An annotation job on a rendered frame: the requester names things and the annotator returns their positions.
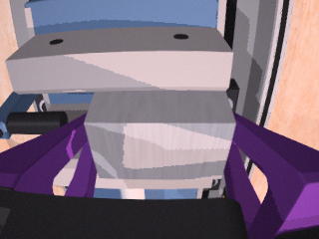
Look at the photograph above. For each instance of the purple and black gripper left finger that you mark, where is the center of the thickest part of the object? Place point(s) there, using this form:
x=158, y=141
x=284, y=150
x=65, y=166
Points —
x=32, y=165

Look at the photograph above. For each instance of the grey metal block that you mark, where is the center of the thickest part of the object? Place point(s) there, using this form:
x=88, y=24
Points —
x=160, y=135

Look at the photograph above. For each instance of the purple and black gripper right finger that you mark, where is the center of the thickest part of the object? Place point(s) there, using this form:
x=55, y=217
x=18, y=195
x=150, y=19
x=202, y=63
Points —
x=291, y=168

